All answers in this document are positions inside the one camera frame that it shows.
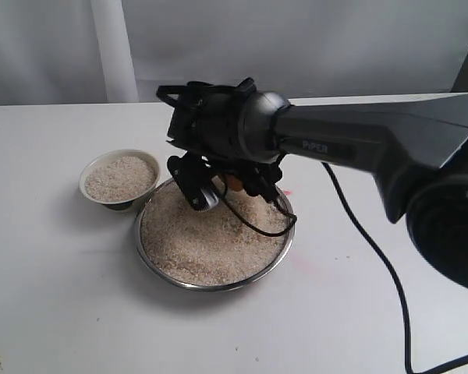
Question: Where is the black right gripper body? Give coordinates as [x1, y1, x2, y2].
[166, 83, 266, 164]

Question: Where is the brown wooden cup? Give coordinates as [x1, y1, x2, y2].
[218, 174, 244, 192]

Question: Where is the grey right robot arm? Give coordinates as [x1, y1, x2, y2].
[157, 79, 468, 289]

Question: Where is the small cream ceramic bowl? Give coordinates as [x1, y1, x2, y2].
[79, 149, 161, 213]

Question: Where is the rice in small bowl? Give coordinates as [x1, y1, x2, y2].
[82, 155, 158, 203]

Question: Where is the rice in steel plate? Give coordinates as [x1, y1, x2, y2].
[139, 182, 293, 288]

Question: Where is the large steel plate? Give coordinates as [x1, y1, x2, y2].
[134, 178, 297, 293]

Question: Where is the white backdrop curtain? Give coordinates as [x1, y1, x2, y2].
[0, 1, 468, 105]

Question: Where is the black camera cable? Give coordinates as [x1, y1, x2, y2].
[155, 77, 468, 374]

